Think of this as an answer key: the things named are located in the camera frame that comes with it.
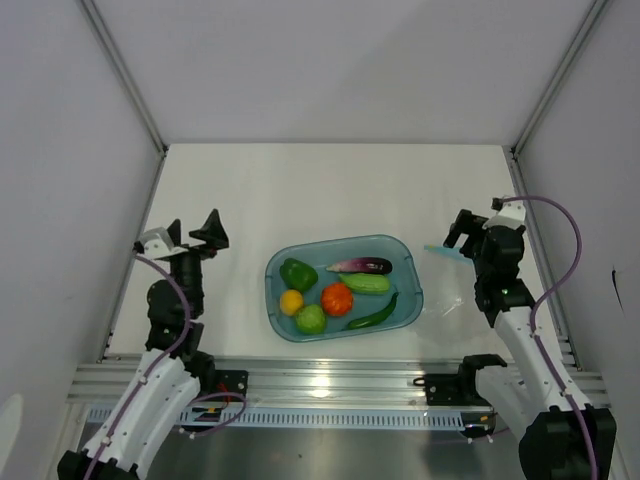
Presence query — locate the dark green chili pepper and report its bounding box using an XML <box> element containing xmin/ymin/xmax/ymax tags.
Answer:
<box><xmin>345</xmin><ymin>292</ymin><xmax>399</xmax><ymax>330</ymax></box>

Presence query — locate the clear zip top bag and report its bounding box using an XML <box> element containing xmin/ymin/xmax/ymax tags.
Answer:
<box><xmin>419</xmin><ymin>245</ymin><xmax>478</xmax><ymax>319</ymax></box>

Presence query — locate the green bell pepper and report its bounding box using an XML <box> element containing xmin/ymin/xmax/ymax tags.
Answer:
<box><xmin>279</xmin><ymin>258</ymin><xmax>318</xmax><ymax>293</ymax></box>

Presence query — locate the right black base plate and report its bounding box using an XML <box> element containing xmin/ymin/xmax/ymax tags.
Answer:
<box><xmin>412</xmin><ymin>373</ymin><xmax>487</xmax><ymax>407</ymax></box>

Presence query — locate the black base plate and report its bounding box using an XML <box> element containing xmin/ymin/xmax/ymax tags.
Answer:
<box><xmin>199</xmin><ymin>369</ymin><xmax>249</xmax><ymax>403</ymax></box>
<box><xmin>412</xmin><ymin>373</ymin><xmax>487</xmax><ymax>407</ymax></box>

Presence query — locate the light green bitter gourd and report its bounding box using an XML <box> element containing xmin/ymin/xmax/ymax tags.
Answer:
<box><xmin>338</xmin><ymin>273</ymin><xmax>391</xmax><ymax>295</ymax></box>

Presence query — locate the teal plastic tray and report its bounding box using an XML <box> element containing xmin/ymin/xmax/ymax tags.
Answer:
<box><xmin>265</xmin><ymin>235</ymin><xmax>424</xmax><ymax>343</ymax></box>

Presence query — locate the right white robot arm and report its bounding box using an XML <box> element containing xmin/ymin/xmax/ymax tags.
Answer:
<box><xmin>444</xmin><ymin>201</ymin><xmax>617</xmax><ymax>479</ymax></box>

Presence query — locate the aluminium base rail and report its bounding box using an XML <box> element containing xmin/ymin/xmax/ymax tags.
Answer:
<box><xmin>67</xmin><ymin>355</ymin><xmax>614</xmax><ymax>406</ymax></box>

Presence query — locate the white slotted cable duct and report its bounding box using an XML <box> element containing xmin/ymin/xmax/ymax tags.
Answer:
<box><xmin>176</xmin><ymin>406</ymin><xmax>495</xmax><ymax>431</ymax></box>

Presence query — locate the purple eggplant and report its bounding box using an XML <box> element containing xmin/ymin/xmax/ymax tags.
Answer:
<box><xmin>326</xmin><ymin>257</ymin><xmax>393</xmax><ymax>275</ymax></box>

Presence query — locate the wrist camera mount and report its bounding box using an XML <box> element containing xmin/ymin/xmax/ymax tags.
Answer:
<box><xmin>133</xmin><ymin>227</ymin><xmax>188</xmax><ymax>260</ymax></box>
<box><xmin>482</xmin><ymin>198</ymin><xmax>526</xmax><ymax>230</ymax></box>

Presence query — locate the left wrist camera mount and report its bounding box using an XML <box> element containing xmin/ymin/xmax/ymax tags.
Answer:
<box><xmin>133</xmin><ymin>227</ymin><xmax>188</xmax><ymax>260</ymax></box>

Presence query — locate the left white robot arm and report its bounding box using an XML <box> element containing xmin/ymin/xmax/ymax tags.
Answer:
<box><xmin>57</xmin><ymin>210</ymin><xmax>229</xmax><ymax>479</ymax></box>

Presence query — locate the left aluminium frame post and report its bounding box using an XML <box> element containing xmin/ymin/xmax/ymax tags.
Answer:
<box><xmin>76</xmin><ymin>0</ymin><xmax>168</xmax><ymax>157</ymax></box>

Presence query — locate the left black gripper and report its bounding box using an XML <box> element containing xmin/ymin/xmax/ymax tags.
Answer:
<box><xmin>168</xmin><ymin>209</ymin><xmax>228</xmax><ymax>314</ymax></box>

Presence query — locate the light green custard apple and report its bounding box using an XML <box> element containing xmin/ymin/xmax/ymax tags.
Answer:
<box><xmin>294</xmin><ymin>304</ymin><xmax>327</xmax><ymax>335</ymax></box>

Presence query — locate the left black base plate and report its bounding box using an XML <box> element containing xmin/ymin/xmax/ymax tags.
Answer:
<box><xmin>199</xmin><ymin>369</ymin><xmax>249</xmax><ymax>403</ymax></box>

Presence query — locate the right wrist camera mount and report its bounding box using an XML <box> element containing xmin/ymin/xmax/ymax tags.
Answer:
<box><xmin>482</xmin><ymin>198</ymin><xmax>526</xmax><ymax>230</ymax></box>

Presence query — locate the aluminium frame post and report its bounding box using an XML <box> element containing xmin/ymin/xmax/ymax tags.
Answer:
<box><xmin>510</xmin><ymin>0</ymin><xmax>614</xmax><ymax>160</ymax></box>
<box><xmin>76</xmin><ymin>0</ymin><xmax>168</xmax><ymax>157</ymax></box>

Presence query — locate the yellow round fruit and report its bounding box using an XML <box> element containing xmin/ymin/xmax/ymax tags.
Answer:
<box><xmin>279</xmin><ymin>290</ymin><xmax>304</xmax><ymax>316</ymax></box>

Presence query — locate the right aluminium frame post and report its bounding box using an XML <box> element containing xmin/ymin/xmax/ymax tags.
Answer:
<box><xmin>510</xmin><ymin>0</ymin><xmax>614</xmax><ymax>160</ymax></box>

